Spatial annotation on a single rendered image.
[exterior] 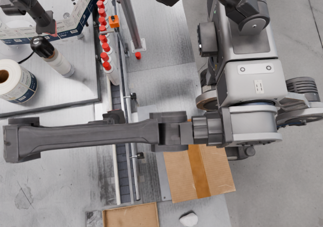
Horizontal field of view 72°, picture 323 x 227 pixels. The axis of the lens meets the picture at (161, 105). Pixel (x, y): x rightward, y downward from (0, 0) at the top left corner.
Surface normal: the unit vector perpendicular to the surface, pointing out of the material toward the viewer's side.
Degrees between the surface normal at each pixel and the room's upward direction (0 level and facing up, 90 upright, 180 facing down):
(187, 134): 15
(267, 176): 0
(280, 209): 0
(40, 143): 24
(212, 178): 0
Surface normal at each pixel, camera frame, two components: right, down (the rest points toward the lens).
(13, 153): 0.28, -0.05
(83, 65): -0.06, -0.29
